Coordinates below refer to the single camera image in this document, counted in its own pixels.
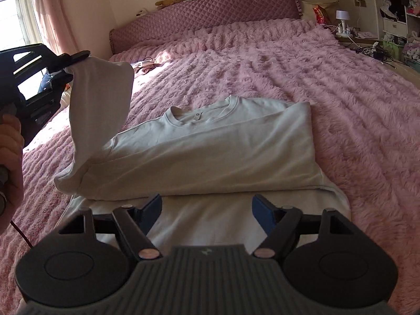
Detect purple quilted headboard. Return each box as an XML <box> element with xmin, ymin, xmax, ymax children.
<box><xmin>109</xmin><ymin>0</ymin><xmax>300</xmax><ymax>55</ymax></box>

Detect black cable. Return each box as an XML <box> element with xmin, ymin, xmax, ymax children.
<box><xmin>10</xmin><ymin>220</ymin><xmax>34</xmax><ymax>249</ymax></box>

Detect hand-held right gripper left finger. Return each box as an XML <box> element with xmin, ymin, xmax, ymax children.
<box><xmin>59</xmin><ymin>193</ymin><xmax>163</xmax><ymax>260</ymax></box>

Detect tangle of black cables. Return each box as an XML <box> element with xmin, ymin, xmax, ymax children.
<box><xmin>353</xmin><ymin>41</ymin><xmax>394</xmax><ymax>61</ymax></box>

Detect wooden nightstand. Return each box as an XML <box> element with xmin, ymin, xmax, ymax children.
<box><xmin>338</xmin><ymin>34</ymin><xmax>382</xmax><ymax>45</ymax></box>

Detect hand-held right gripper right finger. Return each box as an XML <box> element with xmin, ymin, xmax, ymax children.
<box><xmin>252</xmin><ymin>193</ymin><xmax>353</xmax><ymax>260</ymax></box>

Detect white open wardrobe shelves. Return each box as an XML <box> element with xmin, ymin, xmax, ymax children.
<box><xmin>377</xmin><ymin>0</ymin><xmax>420</xmax><ymax>69</ymax></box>

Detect person's left hand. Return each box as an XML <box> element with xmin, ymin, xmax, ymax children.
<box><xmin>0</xmin><ymin>114</ymin><xmax>25</xmax><ymax>237</ymax></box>

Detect pink curtain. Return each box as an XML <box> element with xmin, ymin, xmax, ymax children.
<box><xmin>31</xmin><ymin>0</ymin><xmax>79</xmax><ymax>56</ymax></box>

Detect brown teddy bear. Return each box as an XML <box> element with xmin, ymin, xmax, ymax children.
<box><xmin>155</xmin><ymin>0</ymin><xmax>183</xmax><ymax>10</ymax></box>

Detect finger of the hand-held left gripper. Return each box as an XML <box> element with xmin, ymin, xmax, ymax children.
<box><xmin>49</xmin><ymin>70</ymin><xmax>74</xmax><ymax>86</ymax></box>
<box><xmin>56</xmin><ymin>50</ymin><xmax>91</xmax><ymax>71</ymax></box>

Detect pink fluffy blanket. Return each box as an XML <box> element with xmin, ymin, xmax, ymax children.
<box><xmin>0</xmin><ymin>18</ymin><xmax>420</xmax><ymax>315</ymax></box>

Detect white bedside lamp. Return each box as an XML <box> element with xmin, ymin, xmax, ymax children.
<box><xmin>335</xmin><ymin>10</ymin><xmax>353</xmax><ymax>36</ymax></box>

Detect red snack bag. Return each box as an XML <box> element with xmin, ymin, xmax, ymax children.
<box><xmin>313</xmin><ymin>5</ymin><xmax>329</xmax><ymax>26</ymax></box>

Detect white printed T-shirt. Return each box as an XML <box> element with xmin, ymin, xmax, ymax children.
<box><xmin>54</xmin><ymin>56</ymin><xmax>352</xmax><ymax>248</ymax></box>

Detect cream cloth cover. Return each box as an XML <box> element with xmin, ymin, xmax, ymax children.
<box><xmin>299</xmin><ymin>0</ymin><xmax>338</xmax><ymax>24</ymax></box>

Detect window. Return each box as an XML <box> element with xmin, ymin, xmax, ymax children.
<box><xmin>0</xmin><ymin>0</ymin><xmax>45</xmax><ymax>51</ymax></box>

